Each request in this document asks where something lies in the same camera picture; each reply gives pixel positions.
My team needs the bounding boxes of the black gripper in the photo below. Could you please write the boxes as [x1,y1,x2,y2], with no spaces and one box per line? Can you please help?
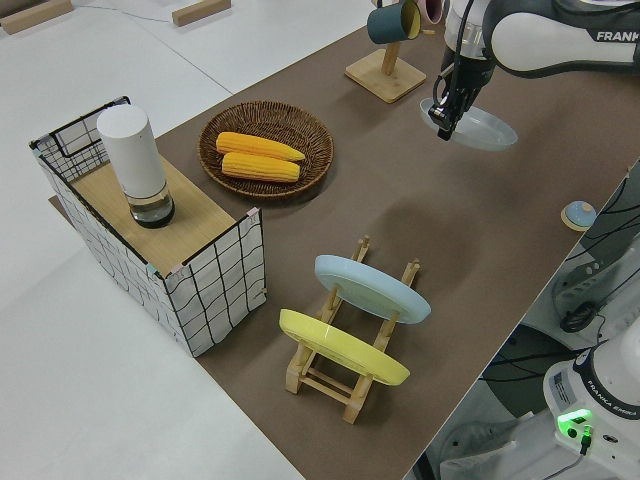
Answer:
[430,49,496,142]

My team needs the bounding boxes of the gray plate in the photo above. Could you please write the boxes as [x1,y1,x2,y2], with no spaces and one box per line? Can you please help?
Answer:
[418,97,518,151]

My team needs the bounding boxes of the light blue plate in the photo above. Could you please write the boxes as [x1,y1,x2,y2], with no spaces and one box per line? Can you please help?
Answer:
[313,253,432,326]

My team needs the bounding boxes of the yellow plate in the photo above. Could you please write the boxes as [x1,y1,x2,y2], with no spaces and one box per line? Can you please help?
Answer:
[278,308,412,387]

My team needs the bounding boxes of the wooden rack shelf board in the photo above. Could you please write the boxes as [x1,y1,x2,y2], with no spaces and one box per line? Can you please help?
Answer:
[69,154,236,266]

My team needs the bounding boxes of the wooden plate rack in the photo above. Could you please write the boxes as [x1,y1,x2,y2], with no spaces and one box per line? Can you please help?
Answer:
[284,234,422,425]

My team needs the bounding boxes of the wooden mug tree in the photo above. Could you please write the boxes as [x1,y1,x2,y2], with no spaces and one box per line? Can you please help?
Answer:
[344,27,434,105]

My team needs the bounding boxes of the brown table mat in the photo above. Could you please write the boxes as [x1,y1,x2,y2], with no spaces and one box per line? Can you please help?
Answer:
[47,0,640,480]

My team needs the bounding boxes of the pink mug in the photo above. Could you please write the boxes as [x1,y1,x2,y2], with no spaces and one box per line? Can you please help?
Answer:
[417,0,447,25]

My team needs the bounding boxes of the dark blue mug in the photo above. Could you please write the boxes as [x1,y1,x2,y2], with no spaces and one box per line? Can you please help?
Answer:
[367,0,424,45]

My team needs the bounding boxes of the brown wicker basket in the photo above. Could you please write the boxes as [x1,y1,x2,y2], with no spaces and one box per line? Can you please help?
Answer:
[198,100,335,202]

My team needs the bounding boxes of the blue dome call bell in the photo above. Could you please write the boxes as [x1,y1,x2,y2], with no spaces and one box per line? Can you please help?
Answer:
[562,200,596,232]

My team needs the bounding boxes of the yellow corn cob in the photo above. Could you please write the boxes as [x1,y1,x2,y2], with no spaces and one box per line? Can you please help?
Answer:
[215,131,307,163]
[220,152,302,184]

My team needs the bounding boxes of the wooden block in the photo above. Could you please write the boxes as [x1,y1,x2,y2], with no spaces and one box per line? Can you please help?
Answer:
[0,0,74,35]
[172,0,232,26]

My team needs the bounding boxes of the white cylindrical bottle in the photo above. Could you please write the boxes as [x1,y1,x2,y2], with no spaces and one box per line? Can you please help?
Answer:
[96,104,176,230]

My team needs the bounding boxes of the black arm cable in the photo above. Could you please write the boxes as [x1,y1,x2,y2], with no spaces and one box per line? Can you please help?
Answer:
[432,0,490,109]

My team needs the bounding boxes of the black coiled cable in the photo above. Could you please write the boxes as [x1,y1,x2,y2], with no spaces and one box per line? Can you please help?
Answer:
[559,301,609,335]

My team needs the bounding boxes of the black wire grid rack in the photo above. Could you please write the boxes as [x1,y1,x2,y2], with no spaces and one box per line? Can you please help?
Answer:
[29,95,266,359]

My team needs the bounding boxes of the black base power cable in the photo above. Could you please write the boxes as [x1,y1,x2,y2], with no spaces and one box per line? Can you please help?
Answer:
[562,423,595,480]

